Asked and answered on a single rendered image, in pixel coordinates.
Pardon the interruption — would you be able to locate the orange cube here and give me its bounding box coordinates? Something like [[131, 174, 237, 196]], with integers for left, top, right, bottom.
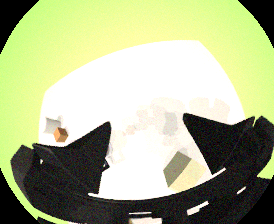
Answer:
[[53, 127, 68, 143]]

